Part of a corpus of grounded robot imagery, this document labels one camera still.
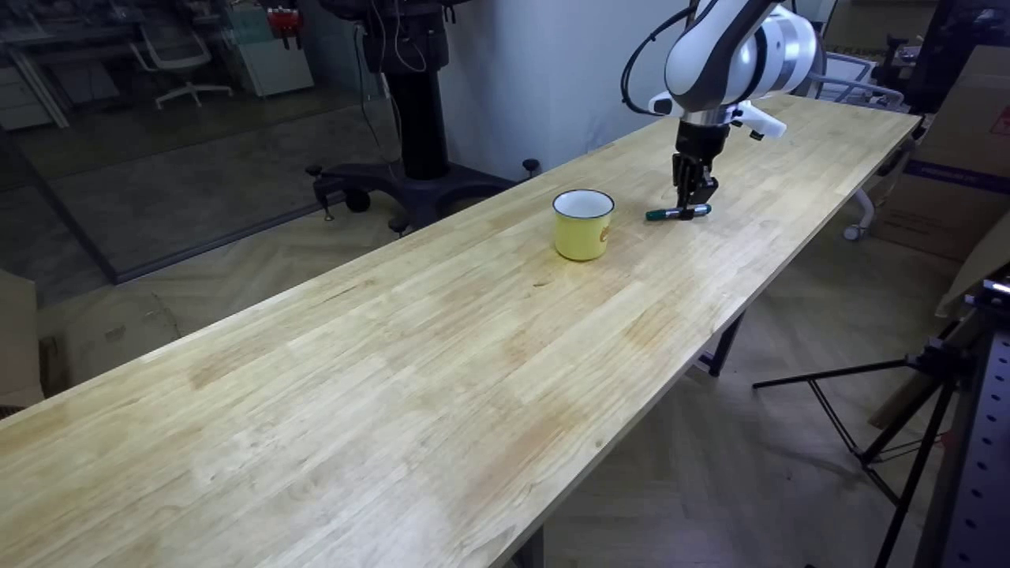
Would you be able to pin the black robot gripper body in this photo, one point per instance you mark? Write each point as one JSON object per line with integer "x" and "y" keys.
{"x": 699, "y": 146}

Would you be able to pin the grey and green marker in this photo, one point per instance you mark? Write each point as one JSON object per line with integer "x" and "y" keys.
{"x": 672, "y": 212}

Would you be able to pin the grey perforated panel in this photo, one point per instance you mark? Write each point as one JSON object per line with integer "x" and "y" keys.
{"x": 983, "y": 473}

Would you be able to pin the black office chair base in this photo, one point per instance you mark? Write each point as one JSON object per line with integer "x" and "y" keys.
{"x": 419, "y": 115}

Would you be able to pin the black camera tripod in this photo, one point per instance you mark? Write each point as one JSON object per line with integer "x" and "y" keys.
{"x": 925, "y": 366}

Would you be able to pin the large cardboard box blue tape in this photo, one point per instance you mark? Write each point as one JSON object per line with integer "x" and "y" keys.
{"x": 964, "y": 136}

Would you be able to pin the black table leg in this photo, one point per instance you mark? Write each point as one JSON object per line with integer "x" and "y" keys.
{"x": 720, "y": 346}

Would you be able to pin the white drawer cabinet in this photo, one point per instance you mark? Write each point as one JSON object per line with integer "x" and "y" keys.
{"x": 270, "y": 67}

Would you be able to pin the black equipment stand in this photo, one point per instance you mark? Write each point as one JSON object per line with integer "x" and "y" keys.
{"x": 951, "y": 47}

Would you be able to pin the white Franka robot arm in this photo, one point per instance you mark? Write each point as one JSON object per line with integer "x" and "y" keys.
{"x": 736, "y": 50}

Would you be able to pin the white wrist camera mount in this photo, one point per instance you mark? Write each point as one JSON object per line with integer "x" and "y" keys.
{"x": 758, "y": 117}

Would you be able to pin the white office chair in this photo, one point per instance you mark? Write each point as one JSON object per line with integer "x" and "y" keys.
{"x": 174, "y": 47}

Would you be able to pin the white metal cart frame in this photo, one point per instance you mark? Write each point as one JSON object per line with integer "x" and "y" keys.
{"x": 862, "y": 79}

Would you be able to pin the yellow enamel cup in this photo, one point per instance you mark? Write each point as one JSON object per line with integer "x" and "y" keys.
{"x": 581, "y": 236}

